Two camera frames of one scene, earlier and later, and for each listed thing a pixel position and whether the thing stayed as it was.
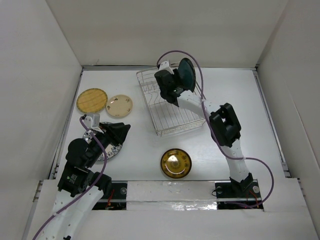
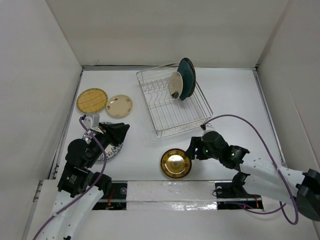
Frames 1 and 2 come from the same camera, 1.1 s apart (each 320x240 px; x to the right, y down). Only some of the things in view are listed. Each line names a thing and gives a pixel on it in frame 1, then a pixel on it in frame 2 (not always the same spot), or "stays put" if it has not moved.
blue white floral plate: (112, 151) stays put
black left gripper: (118, 130) stays put
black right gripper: (175, 76) to (195, 143)
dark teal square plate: (187, 74) stays put
